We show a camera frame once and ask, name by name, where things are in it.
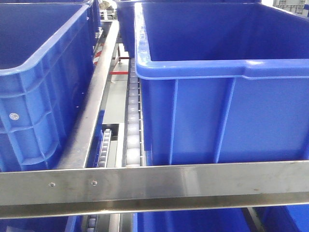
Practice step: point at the steel front shelf rail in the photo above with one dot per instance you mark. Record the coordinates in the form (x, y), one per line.
(86, 191)

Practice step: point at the steel divider rail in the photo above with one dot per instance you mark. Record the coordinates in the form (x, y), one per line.
(79, 143)

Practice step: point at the large blue crate left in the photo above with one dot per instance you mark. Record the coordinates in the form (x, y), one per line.
(45, 70)

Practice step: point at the large blue crate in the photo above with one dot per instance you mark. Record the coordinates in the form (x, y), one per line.
(45, 70)
(222, 82)

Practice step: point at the white roller conveyor track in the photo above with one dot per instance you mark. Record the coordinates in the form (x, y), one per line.
(134, 132)

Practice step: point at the large blue crate right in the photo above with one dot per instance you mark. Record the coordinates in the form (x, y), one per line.
(222, 82)

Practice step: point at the blue crate below shelf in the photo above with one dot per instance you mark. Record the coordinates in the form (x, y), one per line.
(211, 220)

